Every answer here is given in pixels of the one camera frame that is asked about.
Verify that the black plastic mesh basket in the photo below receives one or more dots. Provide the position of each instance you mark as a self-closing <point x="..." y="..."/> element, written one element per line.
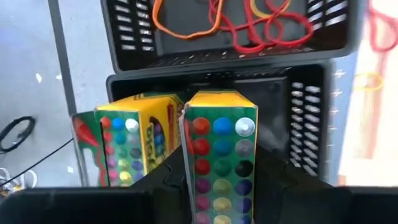
<point x="273" y="102"/>
<point x="186" y="51"/>

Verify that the orange rubber band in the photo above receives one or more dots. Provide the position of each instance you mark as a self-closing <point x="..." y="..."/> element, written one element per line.
<point x="188" y="36"/>

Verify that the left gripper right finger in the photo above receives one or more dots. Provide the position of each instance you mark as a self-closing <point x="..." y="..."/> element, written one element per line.
<point x="326" y="207"/>

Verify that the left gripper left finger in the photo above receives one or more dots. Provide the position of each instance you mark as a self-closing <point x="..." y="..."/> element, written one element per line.
<point x="93" y="207"/>

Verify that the yellow green crayon box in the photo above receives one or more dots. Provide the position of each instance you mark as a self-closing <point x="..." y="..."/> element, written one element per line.
<point x="87" y="146"/>
<point x="222" y="149"/>
<point x="124" y="146"/>

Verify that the yellow rubber band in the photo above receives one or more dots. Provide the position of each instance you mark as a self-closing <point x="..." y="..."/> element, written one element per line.
<point x="264" y="16"/>
<point x="355" y="82"/>

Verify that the red rubber band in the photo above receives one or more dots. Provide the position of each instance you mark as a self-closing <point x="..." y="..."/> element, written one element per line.
<point x="374" y="43"/>
<point x="311" y="29"/>
<point x="248" y="49"/>

